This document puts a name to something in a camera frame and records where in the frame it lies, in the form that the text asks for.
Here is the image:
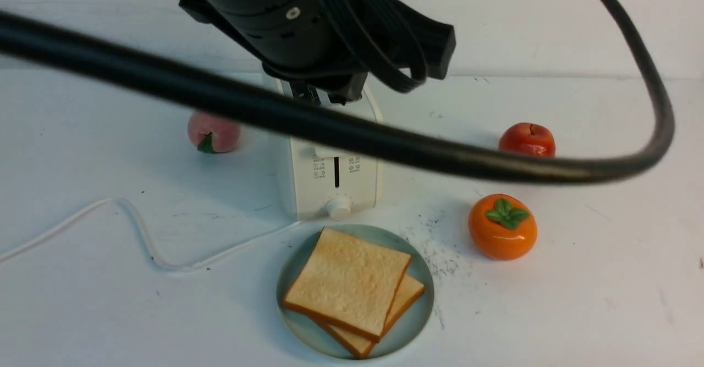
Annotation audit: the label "orange persimmon green leaves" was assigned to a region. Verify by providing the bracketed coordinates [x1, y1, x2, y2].
[467, 194, 538, 261]

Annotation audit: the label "red apple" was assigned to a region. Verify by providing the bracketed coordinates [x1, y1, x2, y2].
[498, 122, 556, 157]

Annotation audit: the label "pale green round plate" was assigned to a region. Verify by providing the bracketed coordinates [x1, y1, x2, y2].
[275, 224, 435, 362]

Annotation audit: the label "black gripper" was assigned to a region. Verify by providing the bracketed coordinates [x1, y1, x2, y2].
[179, 0, 456, 104]

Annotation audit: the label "toast slice orange crust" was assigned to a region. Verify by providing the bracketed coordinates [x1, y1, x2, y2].
[315, 274, 425, 359]

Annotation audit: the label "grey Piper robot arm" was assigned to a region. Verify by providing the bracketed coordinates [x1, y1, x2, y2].
[179, 0, 456, 104]

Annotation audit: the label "pink peach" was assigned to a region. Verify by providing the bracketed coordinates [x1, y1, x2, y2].
[187, 111, 242, 154]

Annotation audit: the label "white toaster power cord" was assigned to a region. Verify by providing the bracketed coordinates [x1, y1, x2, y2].
[0, 198, 302, 273]

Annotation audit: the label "white two-slot toaster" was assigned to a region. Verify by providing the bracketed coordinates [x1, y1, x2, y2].
[262, 75, 383, 221]

